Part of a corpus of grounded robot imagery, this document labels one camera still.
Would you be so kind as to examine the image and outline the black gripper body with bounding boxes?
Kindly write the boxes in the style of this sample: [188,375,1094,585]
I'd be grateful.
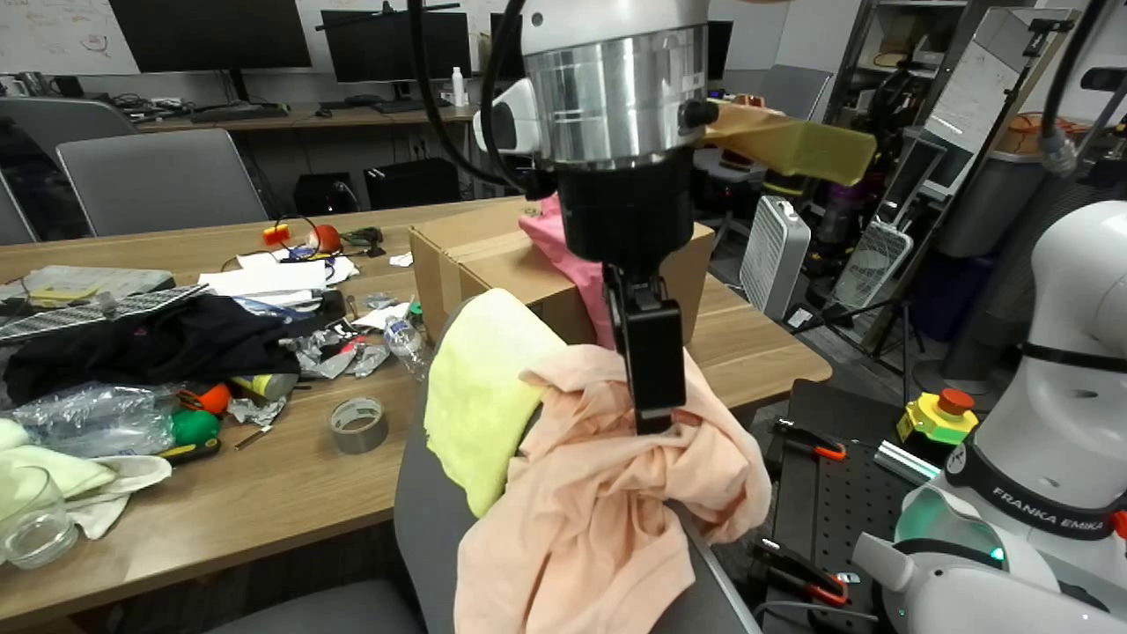
[555,155,697,284]

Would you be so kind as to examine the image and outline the pink shirt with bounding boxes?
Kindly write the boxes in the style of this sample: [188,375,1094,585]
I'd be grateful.
[513,195,618,352]

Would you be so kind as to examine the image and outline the peach shirt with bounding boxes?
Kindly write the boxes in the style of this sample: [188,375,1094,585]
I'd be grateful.
[450,337,778,634]

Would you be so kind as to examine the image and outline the yellow-green towel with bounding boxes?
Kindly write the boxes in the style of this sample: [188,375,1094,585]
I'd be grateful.
[420,288,567,520]

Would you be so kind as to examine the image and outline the brown cardboard box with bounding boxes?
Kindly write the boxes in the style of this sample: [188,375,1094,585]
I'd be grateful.
[405,190,718,352]

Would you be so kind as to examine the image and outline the white slatted heater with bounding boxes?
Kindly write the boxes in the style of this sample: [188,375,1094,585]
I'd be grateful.
[737,190,818,325]

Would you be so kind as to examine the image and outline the white floor appliance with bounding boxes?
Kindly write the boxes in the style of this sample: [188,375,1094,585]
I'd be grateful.
[832,214,917,313]

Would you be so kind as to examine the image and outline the yellow red emergency stop button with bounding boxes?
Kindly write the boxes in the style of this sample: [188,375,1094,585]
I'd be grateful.
[894,385,981,450]

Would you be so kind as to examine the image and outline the grey tape roll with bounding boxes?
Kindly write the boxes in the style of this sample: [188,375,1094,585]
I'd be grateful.
[327,394,392,457]

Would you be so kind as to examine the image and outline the small orange table object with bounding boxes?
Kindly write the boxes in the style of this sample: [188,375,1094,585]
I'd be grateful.
[256,220,345,258]

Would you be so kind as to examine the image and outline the black computer monitor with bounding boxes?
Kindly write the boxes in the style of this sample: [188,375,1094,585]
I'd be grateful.
[318,6,470,86]
[107,0,313,75]

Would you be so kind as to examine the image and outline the wooden office desk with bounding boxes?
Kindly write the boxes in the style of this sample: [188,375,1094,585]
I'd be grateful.
[135,103,497,205]

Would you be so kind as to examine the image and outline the white paper sheets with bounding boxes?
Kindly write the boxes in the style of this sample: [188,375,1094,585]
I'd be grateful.
[192,251,361,302]

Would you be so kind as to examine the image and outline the green and orange toy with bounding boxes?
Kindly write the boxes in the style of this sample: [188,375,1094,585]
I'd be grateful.
[161,379,238,465]

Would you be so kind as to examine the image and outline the grey office chair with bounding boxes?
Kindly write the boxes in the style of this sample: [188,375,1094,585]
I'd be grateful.
[0,96,135,162]
[51,126,272,239]

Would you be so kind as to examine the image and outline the black cloth pile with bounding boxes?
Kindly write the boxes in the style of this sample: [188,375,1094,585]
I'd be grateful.
[0,291,345,409]

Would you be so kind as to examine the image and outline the white cloth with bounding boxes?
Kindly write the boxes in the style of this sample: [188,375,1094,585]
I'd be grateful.
[0,414,176,541]

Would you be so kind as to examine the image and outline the clear plastic bag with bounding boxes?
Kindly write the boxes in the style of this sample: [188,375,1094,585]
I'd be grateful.
[9,379,180,463]

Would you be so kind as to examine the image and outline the clear glass cup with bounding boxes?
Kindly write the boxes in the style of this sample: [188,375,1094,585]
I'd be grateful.
[0,465,83,573]

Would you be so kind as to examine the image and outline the red-handled tool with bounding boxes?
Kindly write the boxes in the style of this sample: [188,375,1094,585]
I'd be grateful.
[750,534,860,609]
[771,414,851,465]

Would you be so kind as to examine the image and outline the tan wrist camera mount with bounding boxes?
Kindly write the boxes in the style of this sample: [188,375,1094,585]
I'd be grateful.
[683,99,881,190]

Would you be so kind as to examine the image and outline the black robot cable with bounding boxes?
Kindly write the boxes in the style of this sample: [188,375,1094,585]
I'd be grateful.
[400,0,531,190]

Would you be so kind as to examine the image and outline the wall whiteboard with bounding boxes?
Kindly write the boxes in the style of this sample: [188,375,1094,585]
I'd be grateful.
[0,0,139,80]

